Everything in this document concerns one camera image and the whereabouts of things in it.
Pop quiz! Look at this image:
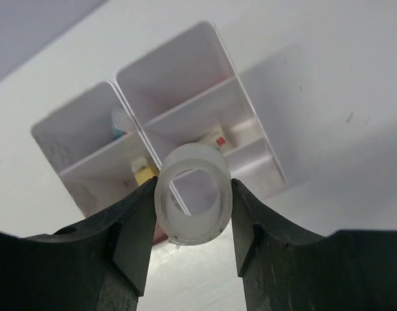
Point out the right white compartment container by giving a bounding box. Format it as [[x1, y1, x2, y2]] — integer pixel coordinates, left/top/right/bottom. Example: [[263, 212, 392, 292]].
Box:
[[115, 21, 286, 198]]

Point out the clear tape ring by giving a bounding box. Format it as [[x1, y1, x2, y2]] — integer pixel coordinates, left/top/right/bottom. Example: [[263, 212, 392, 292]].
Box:
[[154, 142, 234, 246]]

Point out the white compartment container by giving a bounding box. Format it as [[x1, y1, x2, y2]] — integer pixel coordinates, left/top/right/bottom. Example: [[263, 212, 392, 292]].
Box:
[[115, 21, 286, 198], [30, 82, 154, 218]]

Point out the left white compartment container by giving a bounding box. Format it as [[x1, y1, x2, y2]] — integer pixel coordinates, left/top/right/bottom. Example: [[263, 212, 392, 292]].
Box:
[[30, 82, 154, 218]]

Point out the yellow eraser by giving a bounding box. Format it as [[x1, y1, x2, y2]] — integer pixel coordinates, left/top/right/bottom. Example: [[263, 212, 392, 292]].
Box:
[[131, 164, 159, 186]]

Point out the blue pen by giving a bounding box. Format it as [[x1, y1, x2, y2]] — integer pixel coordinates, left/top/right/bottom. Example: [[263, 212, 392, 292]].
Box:
[[109, 106, 134, 141]]

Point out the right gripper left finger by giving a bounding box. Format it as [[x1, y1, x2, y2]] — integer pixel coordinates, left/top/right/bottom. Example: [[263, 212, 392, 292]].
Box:
[[0, 178, 157, 310]]

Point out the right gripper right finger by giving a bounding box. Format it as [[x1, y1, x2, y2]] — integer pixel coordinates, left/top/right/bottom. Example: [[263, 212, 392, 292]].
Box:
[[231, 179, 397, 310]]

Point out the white eraser red label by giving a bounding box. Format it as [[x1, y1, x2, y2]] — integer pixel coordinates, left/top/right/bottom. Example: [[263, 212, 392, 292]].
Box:
[[198, 126, 233, 154]]

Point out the grey eraser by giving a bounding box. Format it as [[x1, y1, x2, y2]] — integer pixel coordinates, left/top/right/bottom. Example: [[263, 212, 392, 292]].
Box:
[[131, 156, 149, 172]]

